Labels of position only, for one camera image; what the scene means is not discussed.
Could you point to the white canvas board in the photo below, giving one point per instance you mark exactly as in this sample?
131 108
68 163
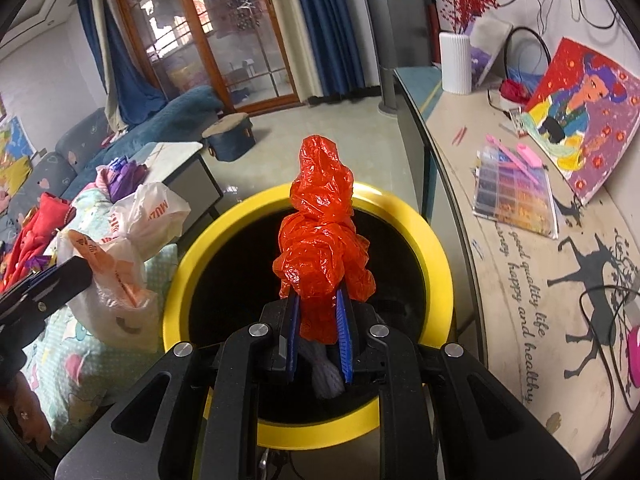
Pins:
492 50

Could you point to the grey patterned sofa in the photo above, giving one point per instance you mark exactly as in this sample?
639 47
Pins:
80 135

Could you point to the white ribbed vase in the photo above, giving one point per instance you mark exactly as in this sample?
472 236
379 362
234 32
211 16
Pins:
455 65

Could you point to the orange plastic bag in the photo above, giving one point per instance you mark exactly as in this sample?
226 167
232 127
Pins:
322 250

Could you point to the printed table mat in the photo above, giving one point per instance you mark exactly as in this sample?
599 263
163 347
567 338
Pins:
540 285

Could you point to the red cloth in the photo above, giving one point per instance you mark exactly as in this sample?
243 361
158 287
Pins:
42 230

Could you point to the pink round object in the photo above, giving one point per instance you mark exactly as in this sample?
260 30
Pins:
634 355

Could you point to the red mesh bundle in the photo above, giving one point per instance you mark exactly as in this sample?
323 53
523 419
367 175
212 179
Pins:
514 91

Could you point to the white bag with orange print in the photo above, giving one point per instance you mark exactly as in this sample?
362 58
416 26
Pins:
150 215

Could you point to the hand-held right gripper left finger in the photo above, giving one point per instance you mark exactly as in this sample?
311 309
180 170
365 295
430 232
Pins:
292 332

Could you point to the red tweezers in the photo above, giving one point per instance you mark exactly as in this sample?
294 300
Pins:
460 136

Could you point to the colourful bead painting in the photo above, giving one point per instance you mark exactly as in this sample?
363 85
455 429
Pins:
585 110

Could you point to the pink bead tool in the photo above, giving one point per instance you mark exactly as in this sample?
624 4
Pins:
520 162

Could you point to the blue plush throw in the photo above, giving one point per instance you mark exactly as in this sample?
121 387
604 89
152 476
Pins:
175 112

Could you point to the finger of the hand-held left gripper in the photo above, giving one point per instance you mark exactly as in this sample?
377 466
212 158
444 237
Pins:
60 277
22 325

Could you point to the grey standing air conditioner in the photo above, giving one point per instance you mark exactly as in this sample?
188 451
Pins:
395 20

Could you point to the black hoop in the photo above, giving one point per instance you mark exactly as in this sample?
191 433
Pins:
505 55

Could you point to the yellow trash bin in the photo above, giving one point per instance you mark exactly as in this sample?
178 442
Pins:
187 280

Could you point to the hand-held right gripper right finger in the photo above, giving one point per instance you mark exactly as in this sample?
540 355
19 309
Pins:
345 340

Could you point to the colourful map poster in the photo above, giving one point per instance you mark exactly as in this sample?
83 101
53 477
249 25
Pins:
12 160

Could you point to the purple cloth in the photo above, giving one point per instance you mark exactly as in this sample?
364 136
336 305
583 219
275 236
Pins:
127 177

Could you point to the cartoon printed blanket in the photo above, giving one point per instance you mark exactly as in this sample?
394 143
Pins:
75 365

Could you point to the white foam fruit net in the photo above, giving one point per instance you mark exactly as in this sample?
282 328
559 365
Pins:
327 375

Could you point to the round blue stool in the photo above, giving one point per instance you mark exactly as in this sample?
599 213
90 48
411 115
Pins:
230 135

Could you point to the white top coffee table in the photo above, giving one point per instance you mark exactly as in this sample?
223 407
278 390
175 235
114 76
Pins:
175 155

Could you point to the blue curtain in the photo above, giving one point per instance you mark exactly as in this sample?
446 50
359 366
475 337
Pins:
325 25
122 75

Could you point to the wooden sliding glass door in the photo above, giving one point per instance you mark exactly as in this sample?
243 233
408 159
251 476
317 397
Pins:
200 35

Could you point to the clear bead organizer box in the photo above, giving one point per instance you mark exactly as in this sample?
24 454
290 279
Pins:
515 195

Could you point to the person's left forearm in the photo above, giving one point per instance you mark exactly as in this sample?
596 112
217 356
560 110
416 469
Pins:
25 410

